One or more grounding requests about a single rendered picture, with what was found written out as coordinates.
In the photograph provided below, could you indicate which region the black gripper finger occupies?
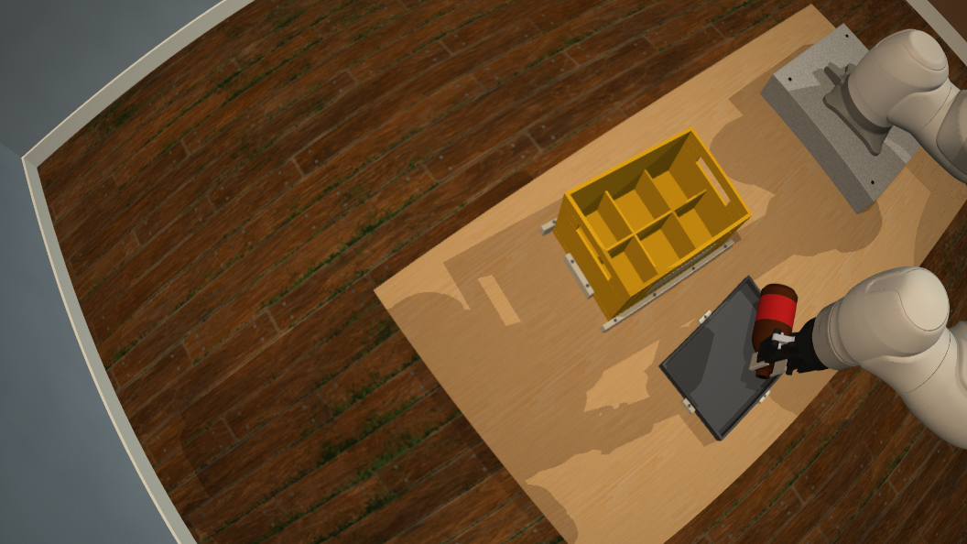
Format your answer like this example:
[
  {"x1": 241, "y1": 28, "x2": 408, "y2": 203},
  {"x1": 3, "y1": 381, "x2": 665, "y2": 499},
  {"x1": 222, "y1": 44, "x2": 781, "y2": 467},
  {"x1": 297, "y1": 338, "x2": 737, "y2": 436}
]
[
  {"x1": 770, "y1": 359, "x2": 815, "y2": 376},
  {"x1": 749, "y1": 329, "x2": 802, "y2": 371}
]

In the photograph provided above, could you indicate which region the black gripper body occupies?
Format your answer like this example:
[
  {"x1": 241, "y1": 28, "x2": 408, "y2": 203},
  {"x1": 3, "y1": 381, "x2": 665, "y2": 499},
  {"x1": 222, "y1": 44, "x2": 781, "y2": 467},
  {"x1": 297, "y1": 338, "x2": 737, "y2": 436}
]
[{"x1": 788, "y1": 317, "x2": 829, "y2": 371}]

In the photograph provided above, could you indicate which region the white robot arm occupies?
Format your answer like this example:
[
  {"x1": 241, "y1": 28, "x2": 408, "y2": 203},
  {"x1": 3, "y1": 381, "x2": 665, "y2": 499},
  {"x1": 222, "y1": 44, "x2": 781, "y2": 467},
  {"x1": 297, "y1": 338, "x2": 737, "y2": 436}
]
[{"x1": 812, "y1": 29, "x2": 967, "y2": 450}]

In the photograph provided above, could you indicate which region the yellow divided crate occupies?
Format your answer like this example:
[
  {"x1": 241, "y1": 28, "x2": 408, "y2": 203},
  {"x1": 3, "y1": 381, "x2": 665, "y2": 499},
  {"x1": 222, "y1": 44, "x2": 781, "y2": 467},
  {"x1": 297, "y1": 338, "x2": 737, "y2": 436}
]
[{"x1": 553, "y1": 127, "x2": 753, "y2": 321}]

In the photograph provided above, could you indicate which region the brown bottle with red label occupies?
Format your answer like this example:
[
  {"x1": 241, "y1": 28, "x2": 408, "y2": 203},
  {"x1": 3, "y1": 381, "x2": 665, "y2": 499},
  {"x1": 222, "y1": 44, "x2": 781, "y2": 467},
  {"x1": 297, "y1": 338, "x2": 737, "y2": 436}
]
[{"x1": 752, "y1": 284, "x2": 798, "y2": 379}]

